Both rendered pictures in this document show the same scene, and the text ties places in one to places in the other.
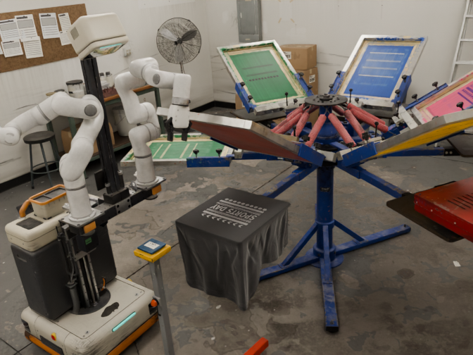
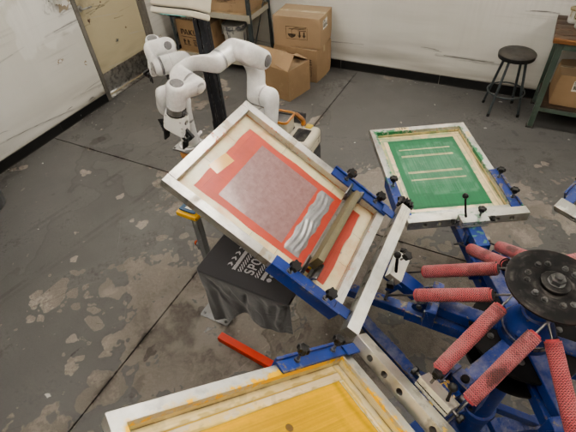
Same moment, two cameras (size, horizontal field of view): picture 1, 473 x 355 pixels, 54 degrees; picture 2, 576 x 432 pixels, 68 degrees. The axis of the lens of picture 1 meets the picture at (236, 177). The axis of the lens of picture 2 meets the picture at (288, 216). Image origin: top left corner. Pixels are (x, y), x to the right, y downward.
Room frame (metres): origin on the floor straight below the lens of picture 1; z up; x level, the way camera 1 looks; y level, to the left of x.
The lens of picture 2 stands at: (2.18, -1.31, 2.47)
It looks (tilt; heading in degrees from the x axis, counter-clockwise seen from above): 44 degrees down; 82
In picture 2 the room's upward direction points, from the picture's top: 5 degrees counter-clockwise
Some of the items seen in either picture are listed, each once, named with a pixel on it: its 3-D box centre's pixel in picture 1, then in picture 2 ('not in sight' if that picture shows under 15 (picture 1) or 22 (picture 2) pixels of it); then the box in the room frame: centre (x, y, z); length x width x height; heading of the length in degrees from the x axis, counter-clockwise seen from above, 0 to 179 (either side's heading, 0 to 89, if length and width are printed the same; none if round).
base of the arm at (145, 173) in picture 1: (143, 167); not in sight; (2.34, 0.50, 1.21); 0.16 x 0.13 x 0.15; 54
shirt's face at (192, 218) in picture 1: (233, 211); (264, 252); (2.25, 0.03, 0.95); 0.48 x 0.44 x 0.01; 142
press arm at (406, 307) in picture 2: (281, 187); (363, 294); (2.64, -0.28, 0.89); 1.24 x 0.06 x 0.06; 142
